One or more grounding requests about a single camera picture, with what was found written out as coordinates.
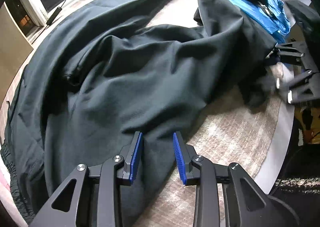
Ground yellow patterned rug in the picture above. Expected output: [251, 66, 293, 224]
[295, 107, 320, 145]

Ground person's black sparkly clothing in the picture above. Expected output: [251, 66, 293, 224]
[272, 176, 320, 227]

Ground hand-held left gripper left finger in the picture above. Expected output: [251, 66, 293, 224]
[30, 131, 144, 227]

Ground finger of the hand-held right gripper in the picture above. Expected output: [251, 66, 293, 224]
[274, 42, 305, 65]
[286, 69, 320, 104]

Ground white window frame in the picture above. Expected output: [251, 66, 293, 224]
[15, 0, 48, 27]

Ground plaid blanket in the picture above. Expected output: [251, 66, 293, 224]
[0, 0, 295, 227]

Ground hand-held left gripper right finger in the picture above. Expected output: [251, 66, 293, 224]
[172, 132, 278, 227]

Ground blue garment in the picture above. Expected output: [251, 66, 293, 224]
[225, 0, 292, 45]

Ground dark green pants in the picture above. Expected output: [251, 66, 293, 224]
[0, 0, 278, 227]

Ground cardboard box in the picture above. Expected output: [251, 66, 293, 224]
[0, 2, 34, 92]

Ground black power adapter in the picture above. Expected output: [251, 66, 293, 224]
[46, 6, 63, 26]

